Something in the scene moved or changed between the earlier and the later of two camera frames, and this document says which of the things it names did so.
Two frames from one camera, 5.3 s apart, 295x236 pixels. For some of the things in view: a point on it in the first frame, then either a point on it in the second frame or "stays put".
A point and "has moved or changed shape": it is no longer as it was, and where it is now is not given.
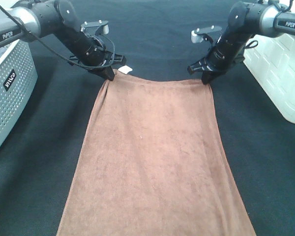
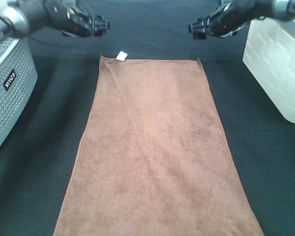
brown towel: x=151 y=162 has moved or changed shape
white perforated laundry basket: x=13 y=81 stays put
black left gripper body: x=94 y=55 → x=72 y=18
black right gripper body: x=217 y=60 → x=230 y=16
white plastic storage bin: x=278 y=64 stays put
